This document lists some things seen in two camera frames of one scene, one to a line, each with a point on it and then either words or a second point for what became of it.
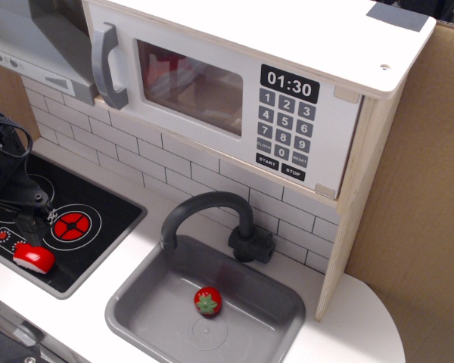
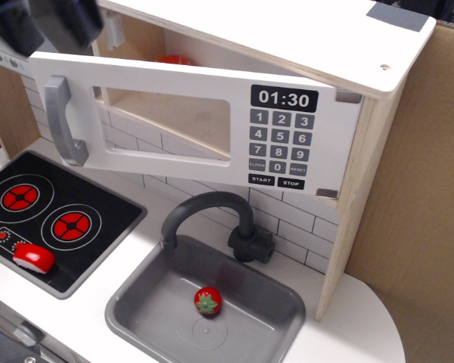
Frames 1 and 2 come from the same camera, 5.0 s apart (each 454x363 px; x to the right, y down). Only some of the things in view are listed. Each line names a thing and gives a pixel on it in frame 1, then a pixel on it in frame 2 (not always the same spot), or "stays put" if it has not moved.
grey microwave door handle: (104, 41) → (57, 90)
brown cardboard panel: (412, 245) stays put
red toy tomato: (208, 301) stays put
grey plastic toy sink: (152, 309) stays put
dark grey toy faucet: (248, 243) stays put
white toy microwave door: (292, 125) → (281, 136)
